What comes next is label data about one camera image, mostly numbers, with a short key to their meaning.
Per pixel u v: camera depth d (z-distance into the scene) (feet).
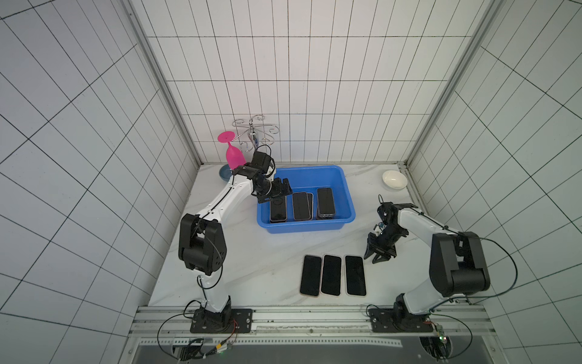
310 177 3.87
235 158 3.25
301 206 3.24
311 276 2.67
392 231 2.31
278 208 3.14
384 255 2.48
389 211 2.24
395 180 3.57
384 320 2.38
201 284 1.48
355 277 2.73
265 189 2.45
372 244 2.49
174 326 2.34
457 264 1.49
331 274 2.67
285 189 2.61
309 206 3.21
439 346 2.25
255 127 3.10
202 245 1.58
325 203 3.31
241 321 2.38
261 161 2.33
